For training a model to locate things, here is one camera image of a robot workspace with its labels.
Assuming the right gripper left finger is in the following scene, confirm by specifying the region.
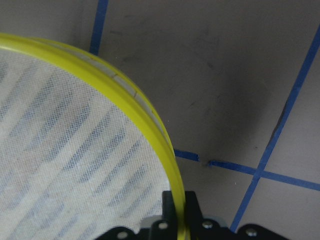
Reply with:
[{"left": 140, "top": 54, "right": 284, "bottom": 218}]
[{"left": 162, "top": 190, "right": 177, "bottom": 223}]

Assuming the yellow steamer layer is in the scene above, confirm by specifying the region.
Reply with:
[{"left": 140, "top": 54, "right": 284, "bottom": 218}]
[{"left": 0, "top": 33, "right": 186, "bottom": 240}]

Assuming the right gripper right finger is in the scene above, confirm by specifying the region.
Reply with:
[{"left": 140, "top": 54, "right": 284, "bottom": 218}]
[{"left": 185, "top": 191, "right": 203, "bottom": 223}]

